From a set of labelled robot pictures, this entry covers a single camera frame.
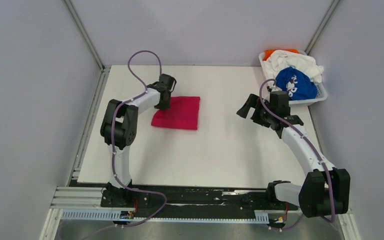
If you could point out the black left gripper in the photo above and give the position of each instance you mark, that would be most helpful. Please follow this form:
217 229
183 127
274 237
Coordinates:
165 106

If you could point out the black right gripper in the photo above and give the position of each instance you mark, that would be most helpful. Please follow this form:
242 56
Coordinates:
252 101

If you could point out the pink t-shirt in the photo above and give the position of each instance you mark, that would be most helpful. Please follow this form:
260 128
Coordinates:
183 114

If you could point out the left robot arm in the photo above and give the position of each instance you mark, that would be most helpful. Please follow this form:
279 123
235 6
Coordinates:
119 130

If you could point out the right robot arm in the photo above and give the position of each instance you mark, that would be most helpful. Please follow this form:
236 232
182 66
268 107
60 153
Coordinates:
311 165

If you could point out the white t-shirt in basket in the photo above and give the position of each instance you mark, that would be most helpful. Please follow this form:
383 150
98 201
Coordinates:
282 59

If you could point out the blue t-shirt in basket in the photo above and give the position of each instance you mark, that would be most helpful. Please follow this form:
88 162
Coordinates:
297 84

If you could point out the orange t-shirt in basket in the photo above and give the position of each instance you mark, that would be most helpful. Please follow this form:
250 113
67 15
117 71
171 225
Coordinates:
269 52

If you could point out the white perforated laundry basket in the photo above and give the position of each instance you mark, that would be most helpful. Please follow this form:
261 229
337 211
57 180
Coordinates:
322 95

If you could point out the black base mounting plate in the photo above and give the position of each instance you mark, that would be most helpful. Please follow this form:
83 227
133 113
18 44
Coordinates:
198 202

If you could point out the aluminium frame rail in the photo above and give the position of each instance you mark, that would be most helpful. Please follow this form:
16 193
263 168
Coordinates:
89 198

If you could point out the white slotted cable duct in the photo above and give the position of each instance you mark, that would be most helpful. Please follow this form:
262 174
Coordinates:
123 216

